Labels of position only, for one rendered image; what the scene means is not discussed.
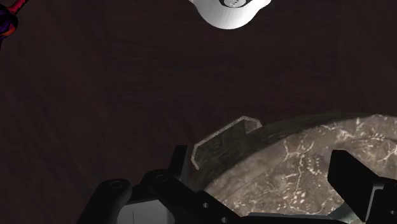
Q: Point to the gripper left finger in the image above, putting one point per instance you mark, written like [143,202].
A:
[173,195]

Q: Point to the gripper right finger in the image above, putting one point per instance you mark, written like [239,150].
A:
[356,180]

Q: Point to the red and purple figure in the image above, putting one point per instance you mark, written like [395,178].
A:
[6,20]

